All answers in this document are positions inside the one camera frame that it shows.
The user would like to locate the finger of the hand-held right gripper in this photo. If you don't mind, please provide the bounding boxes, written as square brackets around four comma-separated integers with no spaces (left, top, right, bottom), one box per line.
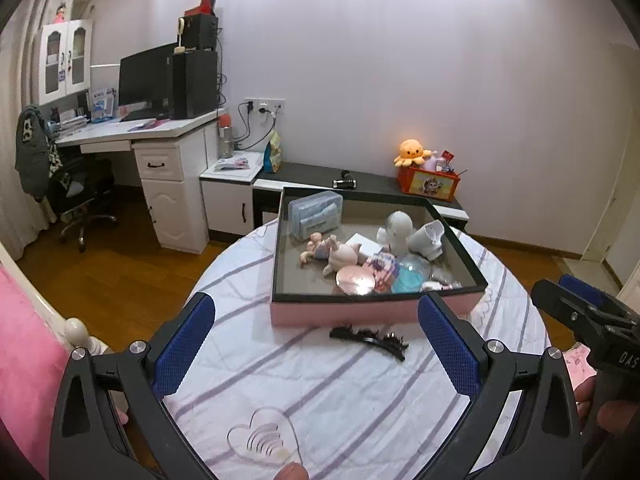
[531,280,608,348]
[559,274,640,323]

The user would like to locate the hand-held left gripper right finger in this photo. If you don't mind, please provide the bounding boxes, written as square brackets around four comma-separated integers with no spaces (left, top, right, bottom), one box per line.
[417,291,583,480]

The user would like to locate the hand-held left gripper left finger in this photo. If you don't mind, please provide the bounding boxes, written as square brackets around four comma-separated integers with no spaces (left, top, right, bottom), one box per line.
[47,291,221,480]

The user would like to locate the teal clear dome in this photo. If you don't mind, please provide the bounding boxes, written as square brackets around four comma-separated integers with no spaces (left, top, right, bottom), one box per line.
[392,254,433,293]

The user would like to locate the pink brick block toy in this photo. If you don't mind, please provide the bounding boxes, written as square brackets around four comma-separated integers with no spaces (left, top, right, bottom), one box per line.
[366,252,401,292]

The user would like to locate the pink storage box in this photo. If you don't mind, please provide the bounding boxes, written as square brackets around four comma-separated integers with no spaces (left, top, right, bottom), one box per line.
[270,186,488,328]

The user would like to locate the white plastic cup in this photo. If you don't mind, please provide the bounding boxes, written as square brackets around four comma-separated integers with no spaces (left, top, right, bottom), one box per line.
[407,220,446,262]

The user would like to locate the rose gold round tin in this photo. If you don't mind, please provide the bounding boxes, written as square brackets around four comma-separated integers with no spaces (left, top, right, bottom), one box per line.
[336,264,377,295]

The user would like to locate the white figurine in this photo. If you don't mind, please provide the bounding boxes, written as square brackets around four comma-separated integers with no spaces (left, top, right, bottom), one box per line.
[376,210,413,256]

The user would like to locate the peach doll figure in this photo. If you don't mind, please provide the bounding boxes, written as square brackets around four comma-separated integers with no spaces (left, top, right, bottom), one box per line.
[300,232,363,277]

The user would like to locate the clear plastic lidded box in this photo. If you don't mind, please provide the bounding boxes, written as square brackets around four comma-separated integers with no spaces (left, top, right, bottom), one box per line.
[289,192,343,241]

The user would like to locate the person's right hand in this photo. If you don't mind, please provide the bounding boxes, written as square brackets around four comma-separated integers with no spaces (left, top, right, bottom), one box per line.
[575,377,640,436]

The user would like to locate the black hair clip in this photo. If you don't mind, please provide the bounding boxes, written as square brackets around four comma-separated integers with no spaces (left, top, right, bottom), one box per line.
[329,326,408,361]

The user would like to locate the clear heart-shaped comb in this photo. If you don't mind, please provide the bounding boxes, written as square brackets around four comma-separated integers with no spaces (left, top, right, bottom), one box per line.
[227,407,303,468]

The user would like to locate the white paper card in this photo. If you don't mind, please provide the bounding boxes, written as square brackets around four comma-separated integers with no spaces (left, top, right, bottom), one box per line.
[345,232,382,253]

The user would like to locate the pink blanket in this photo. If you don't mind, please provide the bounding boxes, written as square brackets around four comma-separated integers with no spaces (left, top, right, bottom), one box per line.
[0,265,126,480]

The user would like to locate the white desk with drawers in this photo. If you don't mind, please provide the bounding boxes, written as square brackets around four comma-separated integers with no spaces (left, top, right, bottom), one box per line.
[55,107,226,253]

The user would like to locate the red toy box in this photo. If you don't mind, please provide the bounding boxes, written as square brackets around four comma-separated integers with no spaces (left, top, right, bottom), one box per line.
[397,162,463,202]

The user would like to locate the black office chair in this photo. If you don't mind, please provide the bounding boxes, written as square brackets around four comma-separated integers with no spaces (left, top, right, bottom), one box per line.
[45,155,118,253]

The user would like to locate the orange octopus plush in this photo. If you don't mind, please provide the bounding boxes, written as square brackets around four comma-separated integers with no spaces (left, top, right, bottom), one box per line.
[393,139,432,167]

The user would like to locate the blue yellow snack bag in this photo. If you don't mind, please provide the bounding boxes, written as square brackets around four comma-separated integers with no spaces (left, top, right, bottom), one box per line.
[263,131,282,173]

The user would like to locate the orange cap water bottle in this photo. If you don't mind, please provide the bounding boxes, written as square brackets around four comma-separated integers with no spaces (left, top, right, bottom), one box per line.
[218,114,235,158]

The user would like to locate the dark low bench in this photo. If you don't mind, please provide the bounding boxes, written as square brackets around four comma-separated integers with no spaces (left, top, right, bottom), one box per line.
[252,160,471,233]

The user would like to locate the grey jacket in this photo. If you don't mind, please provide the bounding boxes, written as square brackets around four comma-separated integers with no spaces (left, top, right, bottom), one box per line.
[15,105,63,201]

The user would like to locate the blue white carton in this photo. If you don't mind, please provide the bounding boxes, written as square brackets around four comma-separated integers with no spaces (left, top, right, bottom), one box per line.
[90,87,118,121]

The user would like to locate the black computer tower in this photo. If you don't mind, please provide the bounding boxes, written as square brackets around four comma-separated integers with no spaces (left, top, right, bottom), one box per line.
[170,50,221,120]

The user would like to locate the black computer monitor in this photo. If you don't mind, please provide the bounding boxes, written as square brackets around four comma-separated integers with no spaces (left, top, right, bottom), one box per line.
[118,42,177,120]

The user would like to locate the white hutch cabinet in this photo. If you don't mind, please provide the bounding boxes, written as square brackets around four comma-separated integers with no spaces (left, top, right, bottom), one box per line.
[32,19,95,106]

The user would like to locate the black speaker box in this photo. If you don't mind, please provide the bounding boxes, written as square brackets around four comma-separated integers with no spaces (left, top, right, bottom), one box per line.
[180,12,219,51]

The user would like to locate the white bed post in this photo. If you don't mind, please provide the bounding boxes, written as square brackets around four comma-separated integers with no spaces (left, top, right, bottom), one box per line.
[0,240,108,356]

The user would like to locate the white wall outlets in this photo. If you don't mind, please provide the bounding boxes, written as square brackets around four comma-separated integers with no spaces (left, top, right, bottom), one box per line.
[244,98,287,114]

